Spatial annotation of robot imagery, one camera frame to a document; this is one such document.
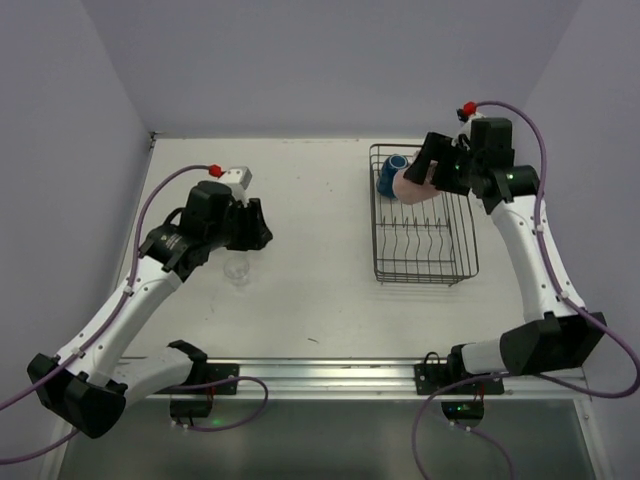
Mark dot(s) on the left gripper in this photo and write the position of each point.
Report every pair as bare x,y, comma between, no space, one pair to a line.
248,226

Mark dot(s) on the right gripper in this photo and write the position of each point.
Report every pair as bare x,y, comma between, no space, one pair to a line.
445,163

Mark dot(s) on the pink cup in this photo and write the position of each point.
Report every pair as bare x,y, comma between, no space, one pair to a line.
410,193

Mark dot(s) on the clear glass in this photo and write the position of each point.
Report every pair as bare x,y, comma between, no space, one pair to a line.
237,270

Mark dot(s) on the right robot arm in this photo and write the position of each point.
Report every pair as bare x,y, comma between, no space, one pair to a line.
480,160

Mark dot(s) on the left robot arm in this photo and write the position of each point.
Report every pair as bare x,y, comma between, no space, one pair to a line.
83,383

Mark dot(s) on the blue mug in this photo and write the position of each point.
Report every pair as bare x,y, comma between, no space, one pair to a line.
390,167

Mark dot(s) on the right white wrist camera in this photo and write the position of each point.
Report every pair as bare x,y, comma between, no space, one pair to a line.
466,115

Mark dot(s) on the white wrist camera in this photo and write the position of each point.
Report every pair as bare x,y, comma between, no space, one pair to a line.
466,115
238,180

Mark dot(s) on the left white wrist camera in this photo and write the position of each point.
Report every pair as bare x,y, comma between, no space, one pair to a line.
238,180

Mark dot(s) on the dark wire dish rack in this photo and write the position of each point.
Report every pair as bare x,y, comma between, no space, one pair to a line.
433,242

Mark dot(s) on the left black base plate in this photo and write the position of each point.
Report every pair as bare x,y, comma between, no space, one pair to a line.
215,375

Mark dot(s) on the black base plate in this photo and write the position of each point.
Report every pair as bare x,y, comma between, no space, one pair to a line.
215,375
435,372

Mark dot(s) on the aluminium mounting rail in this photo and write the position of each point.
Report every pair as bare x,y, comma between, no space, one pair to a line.
363,379

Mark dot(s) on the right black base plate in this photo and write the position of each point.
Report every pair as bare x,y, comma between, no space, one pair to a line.
435,372

